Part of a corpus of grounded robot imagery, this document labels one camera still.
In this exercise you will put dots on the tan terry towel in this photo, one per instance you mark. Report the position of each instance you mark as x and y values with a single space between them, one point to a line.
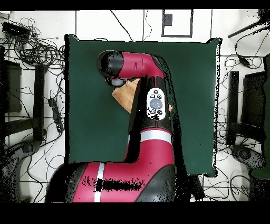
124 95

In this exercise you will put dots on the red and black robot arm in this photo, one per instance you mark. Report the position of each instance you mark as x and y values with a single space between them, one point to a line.
156 152

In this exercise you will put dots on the dark flat panel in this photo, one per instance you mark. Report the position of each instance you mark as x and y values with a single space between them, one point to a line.
253 99
12 88

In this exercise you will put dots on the dark green table cloth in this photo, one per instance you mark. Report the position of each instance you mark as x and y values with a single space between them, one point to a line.
88 126

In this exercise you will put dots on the black power strip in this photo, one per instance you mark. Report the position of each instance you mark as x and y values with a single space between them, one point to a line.
56 114

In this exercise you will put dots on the dark curved stand base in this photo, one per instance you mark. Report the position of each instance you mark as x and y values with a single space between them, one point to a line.
27 146
244 155

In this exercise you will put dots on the black horizontal beam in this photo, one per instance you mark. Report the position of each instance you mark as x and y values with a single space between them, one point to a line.
246 131
19 126

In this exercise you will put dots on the black rod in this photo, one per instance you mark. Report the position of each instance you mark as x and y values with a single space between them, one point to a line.
242 31

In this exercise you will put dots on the black adapter box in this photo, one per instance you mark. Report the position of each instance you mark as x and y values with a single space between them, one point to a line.
14 29

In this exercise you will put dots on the black upright post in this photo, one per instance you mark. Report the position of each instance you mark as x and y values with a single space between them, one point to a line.
233 95
39 101

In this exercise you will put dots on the grey square floor frame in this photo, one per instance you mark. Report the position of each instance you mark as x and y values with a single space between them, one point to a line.
191 23

